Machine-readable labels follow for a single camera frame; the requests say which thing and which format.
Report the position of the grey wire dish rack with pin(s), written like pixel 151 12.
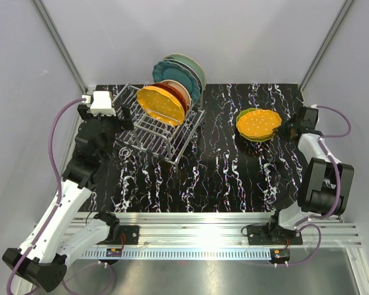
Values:
pixel 151 136

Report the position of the teal plate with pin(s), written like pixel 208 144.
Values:
pixel 171 70

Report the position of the green floral plate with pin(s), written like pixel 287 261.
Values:
pixel 189 62

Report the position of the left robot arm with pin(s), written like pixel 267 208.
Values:
pixel 43 258

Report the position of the left aluminium frame post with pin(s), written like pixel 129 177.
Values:
pixel 49 24

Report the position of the aluminium mounting rail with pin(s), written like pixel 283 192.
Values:
pixel 217 230

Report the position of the cream plate with black flower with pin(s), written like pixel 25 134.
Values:
pixel 181 89

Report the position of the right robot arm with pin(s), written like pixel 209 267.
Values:
pixel 326 185

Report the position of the yellow dotted plate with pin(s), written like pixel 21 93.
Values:
pixel 161 105

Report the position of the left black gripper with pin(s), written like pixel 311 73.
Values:
pixel 122 125

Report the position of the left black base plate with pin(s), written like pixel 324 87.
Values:
pixel 129 234

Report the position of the red brown scalloped plate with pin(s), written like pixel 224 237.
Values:
pixel 175 92

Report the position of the aluminium frame post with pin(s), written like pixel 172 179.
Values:
pixel 49 24
pixel 327 41

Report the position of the right aluminium frame post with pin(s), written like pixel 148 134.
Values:
pixel 327 41

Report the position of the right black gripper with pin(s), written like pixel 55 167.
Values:
pixel 281 129

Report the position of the orange dotted plate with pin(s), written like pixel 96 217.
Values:
pixel 259 123

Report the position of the white slotted cable duct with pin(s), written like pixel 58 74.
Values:
pixel 225 254

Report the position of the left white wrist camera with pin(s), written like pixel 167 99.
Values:
pixel 100 103

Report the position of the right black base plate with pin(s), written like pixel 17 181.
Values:
pixel 263 235

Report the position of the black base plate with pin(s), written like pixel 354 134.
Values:
pixel 263 235
pixel 129 234

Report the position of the green plate under orange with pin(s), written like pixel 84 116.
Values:
pixel 257 140

